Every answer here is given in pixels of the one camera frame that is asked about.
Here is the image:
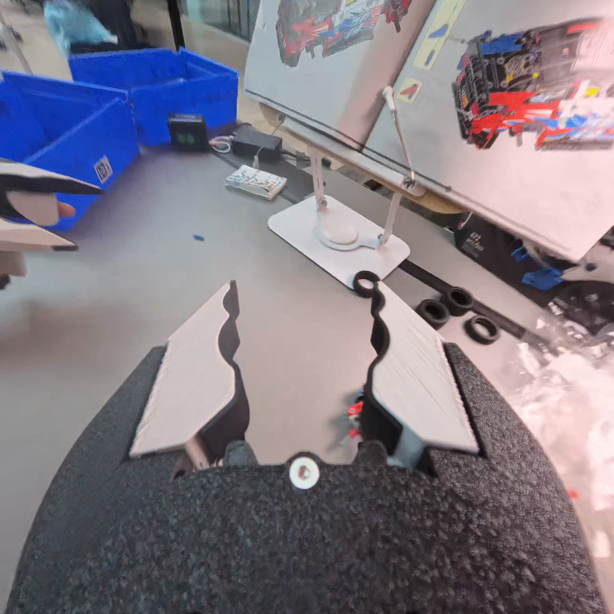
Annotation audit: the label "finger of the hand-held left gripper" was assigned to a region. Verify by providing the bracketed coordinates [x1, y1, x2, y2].
[0, 223, 79, 279]
[0, 160, 104, 227]

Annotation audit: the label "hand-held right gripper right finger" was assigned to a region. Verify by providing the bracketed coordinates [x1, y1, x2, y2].
[359, 280, 481, 470]

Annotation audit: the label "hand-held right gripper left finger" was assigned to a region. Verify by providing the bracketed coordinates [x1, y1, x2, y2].
[129, 279, 251, 470]

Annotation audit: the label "blue plastic bin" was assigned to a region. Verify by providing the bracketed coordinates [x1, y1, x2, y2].
[68, 47, 240, 147]
[0, 71, 141, 232]

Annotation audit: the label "grey desk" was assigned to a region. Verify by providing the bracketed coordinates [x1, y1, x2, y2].
[0, 115, 614, 509]

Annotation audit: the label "small red toy pieces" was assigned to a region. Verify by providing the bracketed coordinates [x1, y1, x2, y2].
[336, 391, 365, 449]

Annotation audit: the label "black toy tyre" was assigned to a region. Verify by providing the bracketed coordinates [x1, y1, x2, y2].
[441, 287, 475, 317]
[353, 271, 381, 298]
[465, 315, 500, 345]
[415, 299, 450, 330]

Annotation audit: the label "black strip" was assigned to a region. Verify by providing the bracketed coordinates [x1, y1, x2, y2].
[280, 158, 552, 353]

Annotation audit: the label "clear plastic bags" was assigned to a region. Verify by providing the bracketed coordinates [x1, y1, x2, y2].
[489, 317, 614, 559]

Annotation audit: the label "black printed bag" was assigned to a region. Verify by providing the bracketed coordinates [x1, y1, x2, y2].
[453, 213, 528, 285]

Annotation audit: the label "light blue cloth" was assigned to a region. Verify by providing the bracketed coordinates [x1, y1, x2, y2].
[44, 0, 118, 49]

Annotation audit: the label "blue toy brick assembly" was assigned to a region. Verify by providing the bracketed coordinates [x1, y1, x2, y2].
[511, 247, 565, 291]

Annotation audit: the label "black digital timer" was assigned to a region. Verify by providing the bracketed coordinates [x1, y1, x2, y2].
[167, 114, 210, 153]

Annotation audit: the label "white book stand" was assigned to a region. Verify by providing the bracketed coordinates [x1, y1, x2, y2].
[259, 86, 468, 290]

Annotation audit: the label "open instruction book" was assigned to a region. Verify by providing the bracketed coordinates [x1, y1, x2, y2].
[244, 0, 614, 263]

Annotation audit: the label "black power adapter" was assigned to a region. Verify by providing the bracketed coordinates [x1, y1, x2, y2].
[232, 124, 283, 162]

